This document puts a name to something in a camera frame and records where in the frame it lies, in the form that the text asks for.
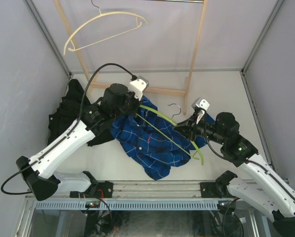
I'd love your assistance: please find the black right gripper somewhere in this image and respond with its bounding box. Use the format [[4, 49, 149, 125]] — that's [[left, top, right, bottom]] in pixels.
[[173, 111, 226, 146]]

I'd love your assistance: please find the green plastic hanger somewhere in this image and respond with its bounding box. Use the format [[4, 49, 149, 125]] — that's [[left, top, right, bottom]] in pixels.
[[135, 103, 205, 165]]

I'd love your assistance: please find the wooden clothes rack frame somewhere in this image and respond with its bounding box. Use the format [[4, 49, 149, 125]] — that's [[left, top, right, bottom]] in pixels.
[[53, 0, 209, 116]]

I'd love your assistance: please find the blue plaid shirt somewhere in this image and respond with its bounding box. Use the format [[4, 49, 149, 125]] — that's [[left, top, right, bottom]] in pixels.
[[110, 97, 207, 180]]

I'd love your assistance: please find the black shirt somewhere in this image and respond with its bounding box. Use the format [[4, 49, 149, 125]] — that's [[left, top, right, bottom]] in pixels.
[[47, 79, 114, 147]]

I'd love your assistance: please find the beige wooden hanger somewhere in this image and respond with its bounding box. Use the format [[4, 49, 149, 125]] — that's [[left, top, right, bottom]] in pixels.
[[62, 0, 149, 56]]

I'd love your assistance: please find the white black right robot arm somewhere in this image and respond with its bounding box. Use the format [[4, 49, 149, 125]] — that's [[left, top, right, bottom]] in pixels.
[[174, 108, 295, 237]]

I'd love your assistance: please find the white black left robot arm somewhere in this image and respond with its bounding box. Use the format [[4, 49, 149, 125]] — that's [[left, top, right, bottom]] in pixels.
[[16, 82, 145, 201]]

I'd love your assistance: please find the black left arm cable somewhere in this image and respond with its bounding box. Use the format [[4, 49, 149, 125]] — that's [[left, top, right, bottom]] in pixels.
[[0, 63, 138, 196]]

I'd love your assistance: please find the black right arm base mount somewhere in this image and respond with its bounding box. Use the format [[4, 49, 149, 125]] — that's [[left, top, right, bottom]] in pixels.
[[200, 182, 220, 198]]

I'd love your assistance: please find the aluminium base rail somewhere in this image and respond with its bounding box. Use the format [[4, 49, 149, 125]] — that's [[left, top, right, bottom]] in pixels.
[[26, 179, 290, 198]]

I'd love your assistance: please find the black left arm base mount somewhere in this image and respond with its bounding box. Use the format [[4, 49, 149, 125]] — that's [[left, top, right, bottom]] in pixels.
[[95, 181, 113, 198]]

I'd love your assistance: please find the grey slotted cable duct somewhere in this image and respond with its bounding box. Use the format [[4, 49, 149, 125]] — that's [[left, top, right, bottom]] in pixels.
[[35, 200, 219, 211]]

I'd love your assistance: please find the metal clothes rail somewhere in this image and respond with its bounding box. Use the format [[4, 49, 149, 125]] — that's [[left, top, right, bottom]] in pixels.
[[151, 0, 205, 4]]

